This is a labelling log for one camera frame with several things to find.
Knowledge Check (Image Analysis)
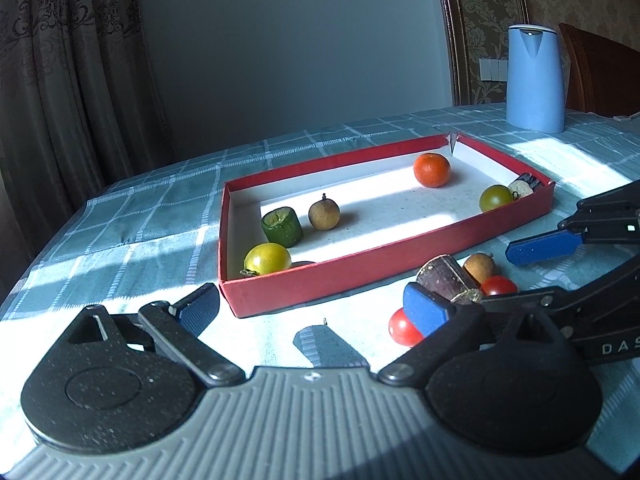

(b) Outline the red cherry tomato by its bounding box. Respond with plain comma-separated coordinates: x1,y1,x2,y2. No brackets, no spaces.
387,308,424,348
480,275,518,296

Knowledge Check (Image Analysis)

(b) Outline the green tomato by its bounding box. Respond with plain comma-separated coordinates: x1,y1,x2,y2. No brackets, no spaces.
478,184,514,212

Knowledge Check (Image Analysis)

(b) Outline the yellow tomato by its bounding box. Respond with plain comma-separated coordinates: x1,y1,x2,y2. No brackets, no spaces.
240,243,292,278

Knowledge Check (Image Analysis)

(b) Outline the green cucumber chunk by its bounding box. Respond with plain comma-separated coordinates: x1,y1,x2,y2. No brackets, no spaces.
260,206,304,248

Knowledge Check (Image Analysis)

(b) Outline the orange tangerine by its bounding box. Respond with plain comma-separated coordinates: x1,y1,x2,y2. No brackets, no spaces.
413,153,451,188

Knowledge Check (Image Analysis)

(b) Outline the brown longan fruit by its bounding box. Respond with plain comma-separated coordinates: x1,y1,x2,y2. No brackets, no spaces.
308,194,341,231

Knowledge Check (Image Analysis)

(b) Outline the teal plaid tablecloth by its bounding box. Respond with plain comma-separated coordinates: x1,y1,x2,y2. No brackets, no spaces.
0,102,640,461

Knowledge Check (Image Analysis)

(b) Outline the red cardboard tray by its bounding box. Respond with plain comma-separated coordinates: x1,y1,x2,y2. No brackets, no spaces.
218,133,555,318

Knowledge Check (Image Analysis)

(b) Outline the blue kettle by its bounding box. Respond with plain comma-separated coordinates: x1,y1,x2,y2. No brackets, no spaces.
506,24,565,133

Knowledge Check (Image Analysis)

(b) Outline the brown patterned curtain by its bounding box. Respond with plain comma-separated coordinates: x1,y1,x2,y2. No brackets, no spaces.
1,0,175,289

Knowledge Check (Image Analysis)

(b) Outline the white wall switch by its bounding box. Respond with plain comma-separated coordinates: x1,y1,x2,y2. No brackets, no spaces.
478,58,509,82

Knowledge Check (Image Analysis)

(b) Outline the dark wooden door frame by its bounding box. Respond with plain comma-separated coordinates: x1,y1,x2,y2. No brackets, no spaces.
440,0,472,105

